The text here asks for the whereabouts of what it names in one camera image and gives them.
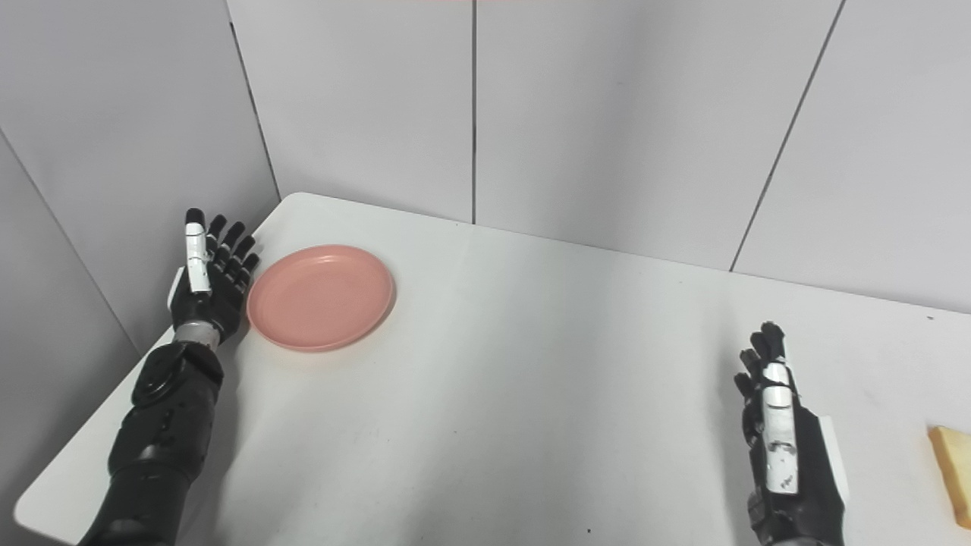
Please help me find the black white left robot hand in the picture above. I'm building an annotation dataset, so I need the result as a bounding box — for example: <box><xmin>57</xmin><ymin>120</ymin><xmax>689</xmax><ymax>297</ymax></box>
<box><xmin>167</xmin><ymin>208</ymin><xmax>261</xmax><ymax>346</ymax></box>

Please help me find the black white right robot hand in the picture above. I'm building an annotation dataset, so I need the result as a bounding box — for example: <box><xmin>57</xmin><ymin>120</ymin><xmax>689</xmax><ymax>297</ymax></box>
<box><xmin>733</xmin><ymin>322</ymin><xmax>850</xmax><ymax>546</ymax></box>

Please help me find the pink round plate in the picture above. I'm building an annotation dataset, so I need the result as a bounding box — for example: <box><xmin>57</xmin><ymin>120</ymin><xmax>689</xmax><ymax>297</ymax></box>
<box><xmin>246</xmin><ymin>244</ymin><xmax>397</xmax><ymax>353</ymax></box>

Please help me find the slice of white bread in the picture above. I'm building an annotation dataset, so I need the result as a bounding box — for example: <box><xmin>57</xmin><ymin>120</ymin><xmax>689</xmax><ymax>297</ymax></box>
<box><xmin>929</xmin><ymin>425</ymin><xmax>971</xmax><ymax>530</ymax></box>

